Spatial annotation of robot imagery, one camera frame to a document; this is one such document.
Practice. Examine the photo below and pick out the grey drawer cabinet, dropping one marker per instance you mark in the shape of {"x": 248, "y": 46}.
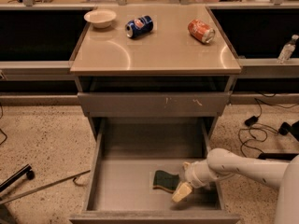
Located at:
{"x": 155, "y": 84}

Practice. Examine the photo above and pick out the closed grey top drawer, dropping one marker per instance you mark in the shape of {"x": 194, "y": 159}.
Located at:
{"x": 153, "y": 104}

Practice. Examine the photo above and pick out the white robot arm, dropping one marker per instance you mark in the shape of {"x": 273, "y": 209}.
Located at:
{"x": 221, "y": 163}

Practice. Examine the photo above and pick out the open middle drawer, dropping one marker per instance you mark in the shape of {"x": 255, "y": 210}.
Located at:
{"x": 128, "y": 152}

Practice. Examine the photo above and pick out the orange soda can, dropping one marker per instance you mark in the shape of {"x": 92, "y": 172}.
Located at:
{"x": 201, "y": 31}

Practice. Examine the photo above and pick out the thin metal rod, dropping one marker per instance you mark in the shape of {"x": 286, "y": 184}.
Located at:
{"x": 32, "y": 191}

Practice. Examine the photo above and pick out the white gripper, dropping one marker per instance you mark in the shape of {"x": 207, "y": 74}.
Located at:
{"x": 192, "y": 174}

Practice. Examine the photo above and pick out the blue soda can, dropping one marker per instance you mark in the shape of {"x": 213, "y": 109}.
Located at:
{"x": 139, "y": 26}

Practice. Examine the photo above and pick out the clear plastic water bottle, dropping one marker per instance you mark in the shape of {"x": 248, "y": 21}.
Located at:
{"x": 288, "y": 50}

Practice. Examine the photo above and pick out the black stand with caster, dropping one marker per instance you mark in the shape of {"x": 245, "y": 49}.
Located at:
{"x": 25, "y": 170}

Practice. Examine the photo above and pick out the green yellow sponge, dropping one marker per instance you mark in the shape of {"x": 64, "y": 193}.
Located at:
{"x": 165, "y": 181}

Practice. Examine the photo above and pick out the white ceramic bowl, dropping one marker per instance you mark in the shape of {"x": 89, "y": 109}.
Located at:
{"x": 100, "y": 18}

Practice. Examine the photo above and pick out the black office chair base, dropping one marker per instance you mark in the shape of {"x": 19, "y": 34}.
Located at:
{"x": 286, "y": 132}

